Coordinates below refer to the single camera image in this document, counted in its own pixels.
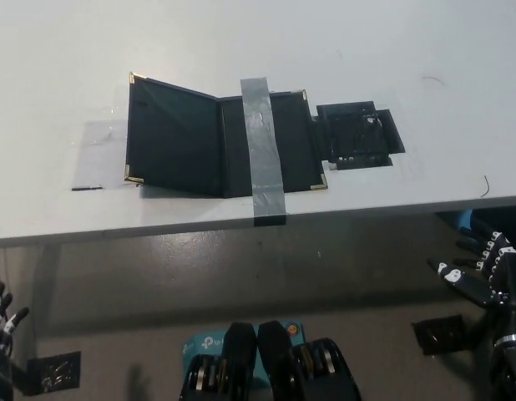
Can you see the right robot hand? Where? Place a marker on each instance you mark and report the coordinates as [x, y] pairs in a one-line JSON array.
[[502, 284]]

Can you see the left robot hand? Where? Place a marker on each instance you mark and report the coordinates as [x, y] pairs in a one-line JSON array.
[[0, 330]]

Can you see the black diary with gold corners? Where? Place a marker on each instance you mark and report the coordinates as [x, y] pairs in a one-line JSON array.
[[174, 146]]

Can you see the black robot body blocks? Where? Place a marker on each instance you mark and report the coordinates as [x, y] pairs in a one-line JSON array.
[[279, 367]]

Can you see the black floor tape mark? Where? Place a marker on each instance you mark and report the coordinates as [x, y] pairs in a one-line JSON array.
[[53, 372], [439, 336]]

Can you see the blue object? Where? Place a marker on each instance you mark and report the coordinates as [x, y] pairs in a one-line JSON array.
[[466, 220]]

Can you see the small black tape strip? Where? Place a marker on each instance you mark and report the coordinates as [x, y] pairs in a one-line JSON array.
[[87, 188]]

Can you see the clear tape patch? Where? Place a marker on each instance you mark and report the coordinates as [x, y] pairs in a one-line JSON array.
[[99, 154]]

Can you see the teal tp-link box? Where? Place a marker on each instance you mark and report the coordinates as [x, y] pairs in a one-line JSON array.
[[203, 344]]

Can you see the black tape patch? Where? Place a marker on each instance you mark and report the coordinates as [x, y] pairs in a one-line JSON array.
[[350, 133]]

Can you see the black table frame bar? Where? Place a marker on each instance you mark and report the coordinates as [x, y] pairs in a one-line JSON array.
[[22, 378]]

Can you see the grey duct tape strip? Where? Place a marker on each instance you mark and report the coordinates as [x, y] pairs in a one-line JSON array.
[[262, 146]]

